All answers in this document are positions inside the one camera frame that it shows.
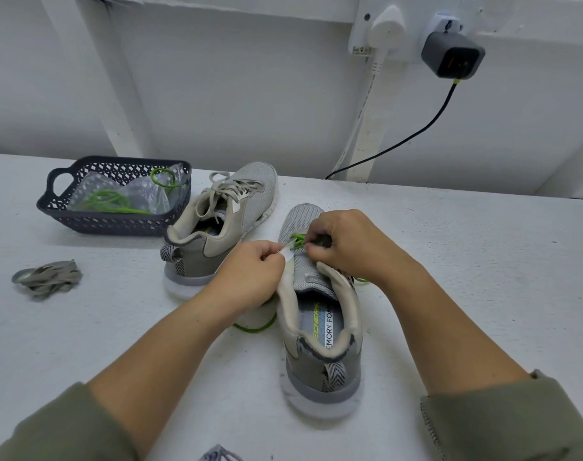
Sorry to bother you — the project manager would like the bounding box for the person's left hand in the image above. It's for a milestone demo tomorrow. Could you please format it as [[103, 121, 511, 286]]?
[[203, 239, 287, 323]]

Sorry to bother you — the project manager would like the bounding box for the person's right hand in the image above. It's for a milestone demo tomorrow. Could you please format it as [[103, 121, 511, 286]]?
[[305, 209, 420, 289]]

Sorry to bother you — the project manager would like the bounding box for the gray sneaker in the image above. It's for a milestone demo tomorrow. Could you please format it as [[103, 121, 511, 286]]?
[[277, 203, 364, 421], [160, 162, 279, 302]]

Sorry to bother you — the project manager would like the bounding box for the green shoelace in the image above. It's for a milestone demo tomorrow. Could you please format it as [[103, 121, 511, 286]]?
[[234, 232, 370, 334], [78, 165, 182, 216]]

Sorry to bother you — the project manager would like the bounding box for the beige shoelace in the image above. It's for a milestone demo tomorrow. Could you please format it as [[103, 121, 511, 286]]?
[[11, 260, 84, 302], [195, 172, 266, 222]]

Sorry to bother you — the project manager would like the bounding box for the clear plastic bag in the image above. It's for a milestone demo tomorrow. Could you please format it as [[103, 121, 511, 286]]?
[[69, 166, 189, 217]]

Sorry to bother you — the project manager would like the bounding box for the person's right forearm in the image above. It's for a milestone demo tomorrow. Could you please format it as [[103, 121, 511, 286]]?
[[382, 262, 583, 461]]

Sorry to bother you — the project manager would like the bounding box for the person's left forearm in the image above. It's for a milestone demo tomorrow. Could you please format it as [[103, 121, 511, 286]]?
[[0, 295, 237, 461]]

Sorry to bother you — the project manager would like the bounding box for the gray patterned garment piece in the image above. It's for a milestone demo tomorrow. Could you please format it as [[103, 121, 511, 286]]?
[[199, 443, 245, 461]]

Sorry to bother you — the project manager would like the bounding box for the dark plastic lattice basket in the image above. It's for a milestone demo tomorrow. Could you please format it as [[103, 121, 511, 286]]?
[[37, 155, 193, 236]]

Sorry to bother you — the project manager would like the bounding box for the gray charger adapter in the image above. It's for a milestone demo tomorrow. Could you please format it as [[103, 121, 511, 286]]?
[[421, 29, 487, 81]]

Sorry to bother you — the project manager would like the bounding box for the white plug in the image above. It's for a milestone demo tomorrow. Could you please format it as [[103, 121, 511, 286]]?
[[368, 4, 408, 52]]

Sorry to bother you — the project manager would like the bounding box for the black cable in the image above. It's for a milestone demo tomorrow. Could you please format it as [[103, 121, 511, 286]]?
[[324, 78, 463, 181]]

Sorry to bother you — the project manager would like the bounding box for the white cable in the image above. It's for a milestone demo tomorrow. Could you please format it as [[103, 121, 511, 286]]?
[[332, 51, 384, 179]]

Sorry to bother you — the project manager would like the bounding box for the white wall socket plate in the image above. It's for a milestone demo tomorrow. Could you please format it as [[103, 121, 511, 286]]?
[[348, 0, 485, 58]]

